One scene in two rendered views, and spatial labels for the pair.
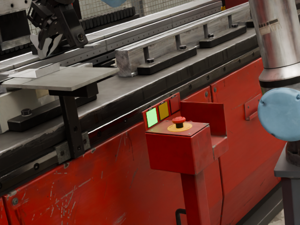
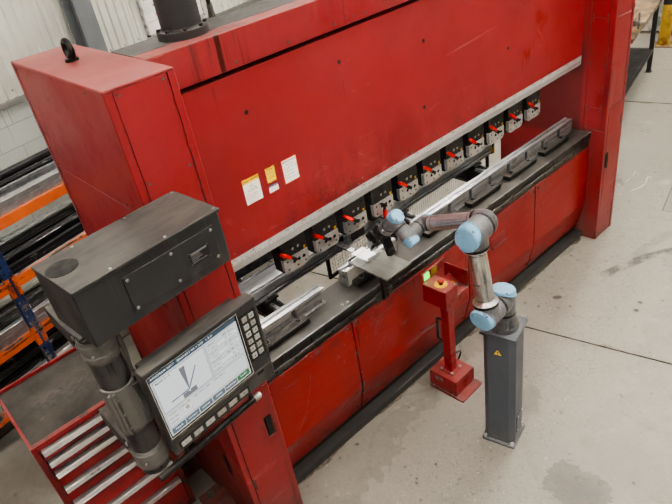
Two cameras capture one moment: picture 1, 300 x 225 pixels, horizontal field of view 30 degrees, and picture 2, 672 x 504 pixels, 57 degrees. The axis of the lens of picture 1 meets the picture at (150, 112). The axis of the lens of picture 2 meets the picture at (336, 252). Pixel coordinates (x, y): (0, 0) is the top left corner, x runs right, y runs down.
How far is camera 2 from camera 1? 1.88 m
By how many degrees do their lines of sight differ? 20
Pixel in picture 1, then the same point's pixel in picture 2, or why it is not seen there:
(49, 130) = (373, 289)
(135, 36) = (423, 190)
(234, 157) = not seen: hidden behind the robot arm
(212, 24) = (476, 187)
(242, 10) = (500, 168)
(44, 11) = (375, 237)
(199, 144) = (450, 296)
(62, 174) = (377, 307)
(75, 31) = (390, 248)
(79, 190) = (385, 312)
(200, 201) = (449, 317)
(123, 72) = not seen: hidden behind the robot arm
